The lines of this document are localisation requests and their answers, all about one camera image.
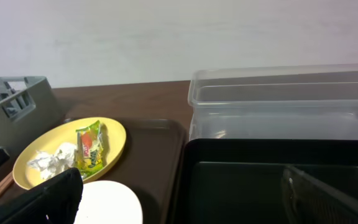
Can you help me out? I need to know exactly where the clear plastic bin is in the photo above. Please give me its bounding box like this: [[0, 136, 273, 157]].
[[188, 64, 358, 140]]

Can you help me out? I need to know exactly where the black bin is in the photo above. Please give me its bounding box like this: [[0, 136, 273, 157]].
[[170, 139, 358, 223]]

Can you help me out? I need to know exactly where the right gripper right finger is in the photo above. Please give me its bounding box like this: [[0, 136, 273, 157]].
[[281, 166, 358, 224]]

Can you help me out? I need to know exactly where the grey dishwasher rack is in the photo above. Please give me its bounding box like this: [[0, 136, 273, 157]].
[[0, 77, 63, 167]]

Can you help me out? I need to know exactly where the white bowl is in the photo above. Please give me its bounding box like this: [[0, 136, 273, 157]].
[[74, 180, 143, 224]]

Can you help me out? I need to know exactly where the yellow plate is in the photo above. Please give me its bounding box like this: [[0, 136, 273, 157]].
[[12, 117, 127, 190]]

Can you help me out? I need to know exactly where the white tissue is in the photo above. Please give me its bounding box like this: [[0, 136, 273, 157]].
[[27, 142, 77, 180]]

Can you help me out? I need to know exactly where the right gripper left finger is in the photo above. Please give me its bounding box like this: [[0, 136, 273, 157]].
[[0, 168, 83, 224]]

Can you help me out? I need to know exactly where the yellow green snack wrapper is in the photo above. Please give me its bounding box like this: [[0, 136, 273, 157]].
[[76, 120, 104, 180]]

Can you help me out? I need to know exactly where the brown serving tray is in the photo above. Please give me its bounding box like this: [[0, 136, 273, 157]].
[[0, 117, 188, 224]]

